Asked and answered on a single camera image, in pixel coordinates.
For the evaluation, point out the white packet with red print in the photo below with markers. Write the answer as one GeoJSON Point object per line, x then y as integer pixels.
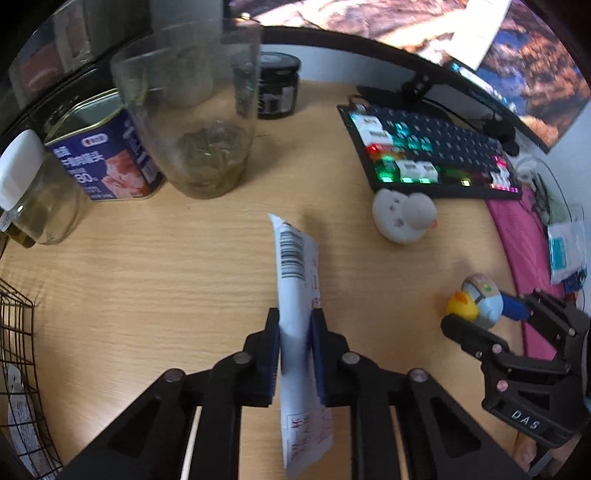
{"type": "Point", "coordinates": [23, 415]}

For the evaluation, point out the blue and white packets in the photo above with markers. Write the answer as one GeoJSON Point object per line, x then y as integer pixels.
{"type": "Point", "coordinates": [565, 249]}

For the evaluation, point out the small olive bottle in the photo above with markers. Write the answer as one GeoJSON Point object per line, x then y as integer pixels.
{"type": "Point", "coordinates": [18, 235]}

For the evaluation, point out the white duck toy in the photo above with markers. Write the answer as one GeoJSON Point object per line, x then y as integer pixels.
{"type": "Point", "coordinates": [404, 217]}

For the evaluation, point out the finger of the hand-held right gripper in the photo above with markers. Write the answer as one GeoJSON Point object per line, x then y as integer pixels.
{"type": "Point", "coordinates": [466, 332]}
{"type": "Point", "coordinates": [515, 307]}

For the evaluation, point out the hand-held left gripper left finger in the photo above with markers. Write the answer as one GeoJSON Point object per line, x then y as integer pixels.
{"type": "Point", "coordinates": [273, 360]}

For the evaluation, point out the blue luncheon meat tin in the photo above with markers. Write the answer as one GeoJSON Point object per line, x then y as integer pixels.
{"type": "Point", "coordinates": [111, 157]}

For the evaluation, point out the yellow and blue duck toy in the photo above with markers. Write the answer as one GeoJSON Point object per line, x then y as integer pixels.
{"type": "Point", "coordinates": [478, 300]}

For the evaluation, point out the clear glass cup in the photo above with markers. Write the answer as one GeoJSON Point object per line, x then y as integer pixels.
{"type": "Point", "coordinates": [194, 115]}

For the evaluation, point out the dark glass jar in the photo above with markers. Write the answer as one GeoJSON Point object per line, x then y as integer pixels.
{"type": "Point", "coordinates": [277, 87]}

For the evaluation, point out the glass jar with white lid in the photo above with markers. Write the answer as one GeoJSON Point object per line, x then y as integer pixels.
{"type": "Point", "coordinates": [41, 203]}

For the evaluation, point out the white barcode packet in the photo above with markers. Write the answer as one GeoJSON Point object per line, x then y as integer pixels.
{"type": "Point", "coordinates": [295, 286]}

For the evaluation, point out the pink desk mat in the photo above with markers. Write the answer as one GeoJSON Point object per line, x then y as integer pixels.
{"type": "Point", "coordinates": [521, 249]}

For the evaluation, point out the curved computer monitor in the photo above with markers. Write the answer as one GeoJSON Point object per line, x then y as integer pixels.
{"type": "Point", "coordinates": [392, 23]}

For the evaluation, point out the backlit mechanical keyboard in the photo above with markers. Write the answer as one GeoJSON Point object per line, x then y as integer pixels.
{"type": "Point", "coordinates": [429, 147]}

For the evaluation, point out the person's right hand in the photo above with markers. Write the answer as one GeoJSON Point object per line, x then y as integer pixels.
{"type": "Point", "coordinates": [524, 454]}

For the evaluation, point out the dark shelf cabinet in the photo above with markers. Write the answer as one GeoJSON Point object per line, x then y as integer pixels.
{"type": "Point", "coordinates": [55, 55]}

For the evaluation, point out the black monitor stand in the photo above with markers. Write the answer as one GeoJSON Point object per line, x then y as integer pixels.
{"type": "Point", "coordinates": [406, 94]}

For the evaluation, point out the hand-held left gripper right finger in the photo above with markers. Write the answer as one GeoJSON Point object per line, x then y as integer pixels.
{"type": "Point", "coordinates": [318, 360]}

